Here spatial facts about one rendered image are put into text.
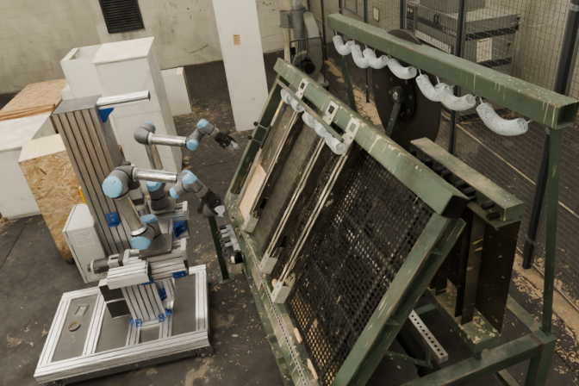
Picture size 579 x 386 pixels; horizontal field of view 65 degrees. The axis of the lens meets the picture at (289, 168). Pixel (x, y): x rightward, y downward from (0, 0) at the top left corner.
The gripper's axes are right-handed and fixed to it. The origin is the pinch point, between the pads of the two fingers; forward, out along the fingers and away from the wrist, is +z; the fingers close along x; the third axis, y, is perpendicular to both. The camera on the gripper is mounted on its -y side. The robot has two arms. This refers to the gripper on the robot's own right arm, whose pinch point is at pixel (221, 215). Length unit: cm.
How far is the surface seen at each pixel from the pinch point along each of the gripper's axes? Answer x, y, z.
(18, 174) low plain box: 274, -247, -47
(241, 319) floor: 37, -65, 114
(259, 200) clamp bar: 35.5, 15.8, 27.4
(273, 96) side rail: 101, 63, -6
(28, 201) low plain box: 274, -267, -16
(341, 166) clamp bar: -35, 81, -3
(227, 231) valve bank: 59, -28, 48
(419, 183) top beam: -92, 105, -12
